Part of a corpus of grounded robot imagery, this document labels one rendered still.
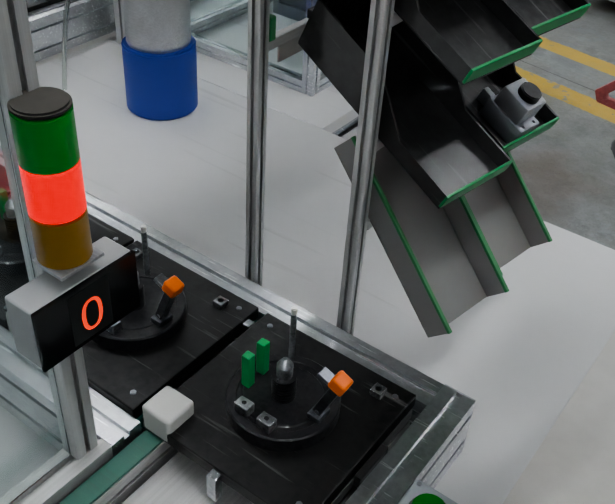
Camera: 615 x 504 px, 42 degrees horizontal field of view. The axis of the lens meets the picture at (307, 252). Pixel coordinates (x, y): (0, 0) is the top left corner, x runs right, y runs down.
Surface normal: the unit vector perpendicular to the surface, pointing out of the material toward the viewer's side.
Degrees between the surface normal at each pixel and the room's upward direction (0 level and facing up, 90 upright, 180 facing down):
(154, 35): 90
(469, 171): 25
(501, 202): 45
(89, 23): 90
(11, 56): 90
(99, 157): 0
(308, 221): 0
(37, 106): 0
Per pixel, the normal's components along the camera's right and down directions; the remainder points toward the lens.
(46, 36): 0.80, 0.40
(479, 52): 0.34, -0.51
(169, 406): 0.06, -0.79
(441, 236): 0.52, -0.22
